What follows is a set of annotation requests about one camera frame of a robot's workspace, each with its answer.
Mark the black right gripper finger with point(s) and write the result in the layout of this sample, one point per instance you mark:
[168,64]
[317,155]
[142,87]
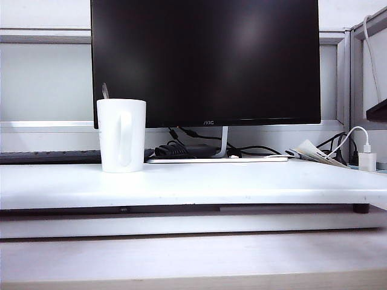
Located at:
[378,113]

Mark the silver metal spoon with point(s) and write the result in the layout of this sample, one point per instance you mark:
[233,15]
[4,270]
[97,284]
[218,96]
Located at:
[105,90]

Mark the white USB charger plug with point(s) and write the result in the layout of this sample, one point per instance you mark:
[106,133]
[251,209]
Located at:
[367,161]

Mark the black rubber board foot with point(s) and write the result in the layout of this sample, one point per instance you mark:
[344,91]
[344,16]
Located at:
[361,208]

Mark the silver monitor stand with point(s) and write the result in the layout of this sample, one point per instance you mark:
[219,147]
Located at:
[224,142]

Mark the black AOC computer monitor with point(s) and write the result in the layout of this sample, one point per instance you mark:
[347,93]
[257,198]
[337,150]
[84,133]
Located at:
[211,60]

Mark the white raised desk board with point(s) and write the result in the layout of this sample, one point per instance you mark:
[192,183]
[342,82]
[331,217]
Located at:
[211,184]

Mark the black power adapter brick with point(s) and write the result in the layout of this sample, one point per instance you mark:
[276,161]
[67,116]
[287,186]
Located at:
[184,150]

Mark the white ceramic mug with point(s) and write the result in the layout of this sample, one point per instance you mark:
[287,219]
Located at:
[122,136]

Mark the black computer keyboard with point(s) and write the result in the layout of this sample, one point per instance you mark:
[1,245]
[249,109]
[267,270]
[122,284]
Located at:
[51,157]

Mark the grey rear partition panel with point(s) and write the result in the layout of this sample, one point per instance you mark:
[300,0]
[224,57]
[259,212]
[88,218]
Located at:
[45,90]

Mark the grey side partition frame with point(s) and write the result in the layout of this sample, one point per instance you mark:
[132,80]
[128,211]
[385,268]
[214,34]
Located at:
[355,75]

